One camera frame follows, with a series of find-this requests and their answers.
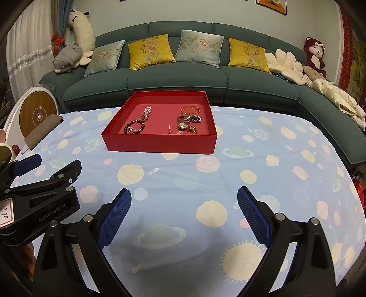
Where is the silver wristwatch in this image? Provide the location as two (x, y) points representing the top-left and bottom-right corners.
(176, 114), (202, 124)

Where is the beige plush toy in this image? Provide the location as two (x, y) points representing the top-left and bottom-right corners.
(303, 66), (327, 81)

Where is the yellow embroidered cushion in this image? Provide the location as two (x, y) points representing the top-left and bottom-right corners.
(127, 34), (176, 70)
(228, 38), (271, 74)

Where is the dark green sofa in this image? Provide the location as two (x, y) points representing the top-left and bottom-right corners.
(38, 21), (366, 166)

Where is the brown book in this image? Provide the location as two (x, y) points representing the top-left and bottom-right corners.
(24, 114), (64, 151)

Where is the white lace curtain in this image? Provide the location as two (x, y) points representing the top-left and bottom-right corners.
(6, 0), (72, 98)

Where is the large white flower cushion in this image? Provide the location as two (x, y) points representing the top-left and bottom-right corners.
(264, 49), (308, 85)

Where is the red curtain tassel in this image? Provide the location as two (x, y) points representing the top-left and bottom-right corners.
(51, 32), (64, 55)

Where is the grey-green embroidered cushion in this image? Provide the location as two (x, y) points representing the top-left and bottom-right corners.
(84, 40), (126, 77)
(175, 30), (224, 68)

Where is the cream quilted blanket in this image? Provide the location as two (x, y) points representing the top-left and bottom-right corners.
(306, 78), (366, 131)

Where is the red monkey plush toy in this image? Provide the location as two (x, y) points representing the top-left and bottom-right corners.
(304, 37), (327, 78)

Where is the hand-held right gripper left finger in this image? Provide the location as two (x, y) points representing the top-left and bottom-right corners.
(34, 188), (132, 297)

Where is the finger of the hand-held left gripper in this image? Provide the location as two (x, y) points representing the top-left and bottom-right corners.
(8, 159), (83, 198)
(0, 154), (43, 187)

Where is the red cardboard box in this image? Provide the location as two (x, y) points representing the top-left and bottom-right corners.
(101, 91), (218, 155)

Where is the grey pig plush toy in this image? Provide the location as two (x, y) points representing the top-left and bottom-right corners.
(51, 43), (83, 75)

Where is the dark bead bracelet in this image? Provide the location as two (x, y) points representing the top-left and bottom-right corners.
(124, 120), (146, 135)

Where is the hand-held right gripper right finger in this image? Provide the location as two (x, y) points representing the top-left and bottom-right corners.
(237, 186), (348, 297)

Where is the dark blue patterned cloth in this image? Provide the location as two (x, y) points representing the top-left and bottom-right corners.
(270, 71), (293, 84)

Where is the red and cream container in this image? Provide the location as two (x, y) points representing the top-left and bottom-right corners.
(0, 128), (20, 167)

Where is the red wall hanging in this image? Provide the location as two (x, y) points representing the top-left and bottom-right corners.
(337, 6), (355, 92)

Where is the small white flower cushion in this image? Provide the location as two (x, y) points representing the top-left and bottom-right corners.
(77, 48), (95, 66)

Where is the blue planet print tablecloth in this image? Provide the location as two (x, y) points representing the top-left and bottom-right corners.
(14, 106), (364, 297)

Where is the framed wall picture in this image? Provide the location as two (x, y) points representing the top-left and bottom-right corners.
(255, 0), (287, 16)

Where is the gold wristwatch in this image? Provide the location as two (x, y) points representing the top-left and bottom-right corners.
(176, 122), (199, 134)

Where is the white llama plush toy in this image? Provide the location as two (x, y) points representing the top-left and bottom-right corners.
(67, 8), (96, 52)

